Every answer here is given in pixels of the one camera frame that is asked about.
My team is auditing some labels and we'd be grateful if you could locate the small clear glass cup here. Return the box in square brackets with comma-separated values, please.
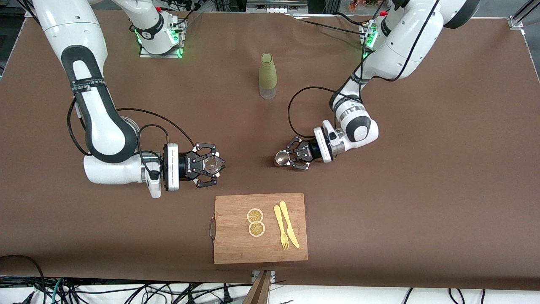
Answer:
[203, 155, 224, 176]

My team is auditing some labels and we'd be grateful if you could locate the yellow plastic knife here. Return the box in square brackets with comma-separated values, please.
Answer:
[279, 201, 300, 249]

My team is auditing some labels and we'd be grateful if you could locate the yellow plastic fork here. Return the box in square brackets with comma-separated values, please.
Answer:
[274, 205, 290, 250]

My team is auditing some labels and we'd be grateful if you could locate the wooden cutting board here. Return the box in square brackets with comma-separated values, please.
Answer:
[210, 193, 308, 265]

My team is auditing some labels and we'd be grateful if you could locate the green sleeved glass bottle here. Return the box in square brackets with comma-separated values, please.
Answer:
[259, 54, 278, 100]

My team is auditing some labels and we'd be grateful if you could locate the brown table cover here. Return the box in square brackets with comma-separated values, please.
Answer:
[0, 8, 540, 292]

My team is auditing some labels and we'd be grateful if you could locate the grey metal box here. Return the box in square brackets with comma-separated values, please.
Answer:
[247, 0, 308, 13]

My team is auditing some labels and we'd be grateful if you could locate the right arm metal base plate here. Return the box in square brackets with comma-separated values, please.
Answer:
[139, 19, 186, 59]

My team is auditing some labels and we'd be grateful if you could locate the black base cable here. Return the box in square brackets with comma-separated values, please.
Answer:
[295, 17, 365, 38]

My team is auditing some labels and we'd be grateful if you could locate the wooden post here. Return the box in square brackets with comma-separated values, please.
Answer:
[243, 270, 273, 304]

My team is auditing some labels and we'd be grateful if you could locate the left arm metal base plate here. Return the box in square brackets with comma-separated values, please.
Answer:
[359, 20, 380, 64]

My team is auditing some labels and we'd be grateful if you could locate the thick black floor cable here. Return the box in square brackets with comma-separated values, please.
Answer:
[0, 255, 48, 304]

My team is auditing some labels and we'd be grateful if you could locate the aluminium frame corner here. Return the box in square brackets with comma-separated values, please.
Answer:
[508, 0, 533, 30]

